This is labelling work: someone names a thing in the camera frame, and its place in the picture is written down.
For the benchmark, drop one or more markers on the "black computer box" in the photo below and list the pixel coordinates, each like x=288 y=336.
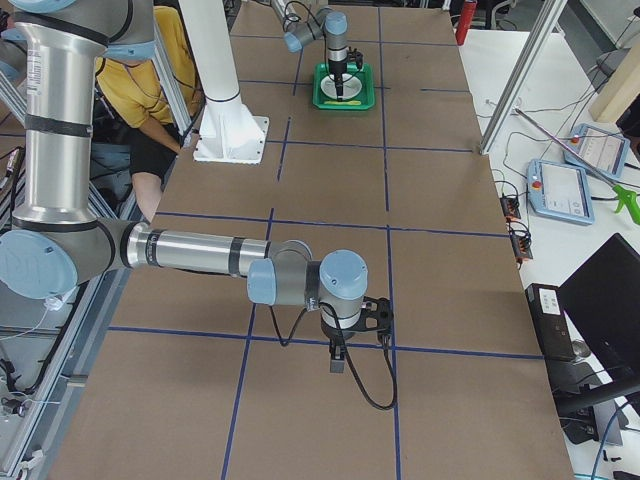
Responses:
x=549 y=321

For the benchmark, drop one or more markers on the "red cylinder tube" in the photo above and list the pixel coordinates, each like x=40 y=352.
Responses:
x=467 y=12

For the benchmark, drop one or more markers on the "yellow plastic spoon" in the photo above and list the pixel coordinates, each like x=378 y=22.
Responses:
x=352 y=103

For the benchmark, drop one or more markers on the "blue teach pendant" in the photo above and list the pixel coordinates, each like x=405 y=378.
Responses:
x=559 y=191
x=603 y=150

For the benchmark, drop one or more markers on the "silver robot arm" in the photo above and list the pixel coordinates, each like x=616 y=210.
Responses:
x=63 y=233
x=301 y=27

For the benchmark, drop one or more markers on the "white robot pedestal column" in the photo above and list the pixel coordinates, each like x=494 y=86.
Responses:
x=228 y=132

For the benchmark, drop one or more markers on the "person in yellow shirt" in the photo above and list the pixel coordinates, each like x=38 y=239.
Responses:
x=133 y=89

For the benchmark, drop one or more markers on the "orange terminal block strip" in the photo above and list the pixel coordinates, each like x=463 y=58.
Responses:
x=519 y=233

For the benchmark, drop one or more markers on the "metal reacher grabber stick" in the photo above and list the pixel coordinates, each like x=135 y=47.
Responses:
x=626 y=198

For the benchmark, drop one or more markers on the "green plastic tray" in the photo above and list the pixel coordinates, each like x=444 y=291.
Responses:
x=367 y=95

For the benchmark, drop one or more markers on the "white round plate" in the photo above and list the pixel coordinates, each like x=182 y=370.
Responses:
x=334 y=97

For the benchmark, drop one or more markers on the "black monitor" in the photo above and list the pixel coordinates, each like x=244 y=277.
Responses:
x=601 y=299

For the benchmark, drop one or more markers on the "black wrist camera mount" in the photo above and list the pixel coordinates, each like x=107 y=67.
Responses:
x=379 y=317
x=355 y=58

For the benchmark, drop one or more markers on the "near blue teach pendant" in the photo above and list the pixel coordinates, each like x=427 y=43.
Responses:
x=559 y=191

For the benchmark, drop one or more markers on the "aluminium frame post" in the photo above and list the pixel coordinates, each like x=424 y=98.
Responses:
x=536 y=40

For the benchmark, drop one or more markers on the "far blue teach pendant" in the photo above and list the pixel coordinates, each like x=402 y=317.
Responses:
x=603 y=150

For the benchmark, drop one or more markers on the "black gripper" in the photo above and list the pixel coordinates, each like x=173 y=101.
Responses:
x=334 y=333
x=337 y=66

